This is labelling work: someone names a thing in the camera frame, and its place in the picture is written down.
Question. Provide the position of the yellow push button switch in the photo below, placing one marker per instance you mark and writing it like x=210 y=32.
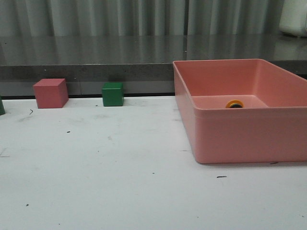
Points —
x=235 y=104

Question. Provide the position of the green cube near bin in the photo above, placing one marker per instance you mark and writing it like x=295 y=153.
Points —
x=113 y=94

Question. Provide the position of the grey stone counter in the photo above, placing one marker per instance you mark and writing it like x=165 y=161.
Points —
x=142 y=63

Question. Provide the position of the pink cube near bin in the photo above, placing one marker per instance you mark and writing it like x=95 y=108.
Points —
x=51 y=93

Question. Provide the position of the pink plastic bin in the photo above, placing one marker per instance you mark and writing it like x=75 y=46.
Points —
x=272 y=125

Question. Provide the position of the green cube far left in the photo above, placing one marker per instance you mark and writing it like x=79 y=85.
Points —
x=2 y=109

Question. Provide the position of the grey curtain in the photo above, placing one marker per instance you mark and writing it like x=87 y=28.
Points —
x=138 y=17

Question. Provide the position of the white appliance on counter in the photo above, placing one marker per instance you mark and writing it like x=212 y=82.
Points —
x=293 y=20

